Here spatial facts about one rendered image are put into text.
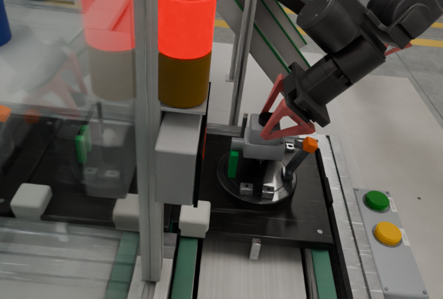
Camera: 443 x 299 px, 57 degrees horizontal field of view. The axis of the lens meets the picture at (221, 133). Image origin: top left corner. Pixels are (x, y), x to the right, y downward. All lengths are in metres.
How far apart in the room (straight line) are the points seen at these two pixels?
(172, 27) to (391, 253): 0.51
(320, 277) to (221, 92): 0.64
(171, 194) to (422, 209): 0.67
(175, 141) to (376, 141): 0.79
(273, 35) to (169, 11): 0.63
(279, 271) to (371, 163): 0.44
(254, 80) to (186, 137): 0.86
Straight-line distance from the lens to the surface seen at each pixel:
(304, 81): 0.60
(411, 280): 0.70
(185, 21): 0.33
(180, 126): 0.39
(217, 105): 1.09
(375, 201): 0.77
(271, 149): 0.65
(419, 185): 1.03
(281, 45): 0.95
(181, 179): 0.38
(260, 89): 1.18
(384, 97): 1.30
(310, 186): 0.75
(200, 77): 0.36
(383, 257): 0.71
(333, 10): 0.54
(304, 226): 0.68
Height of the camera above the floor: 1.48
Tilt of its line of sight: 38 degrees down
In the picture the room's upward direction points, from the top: 7 degrees clockwise
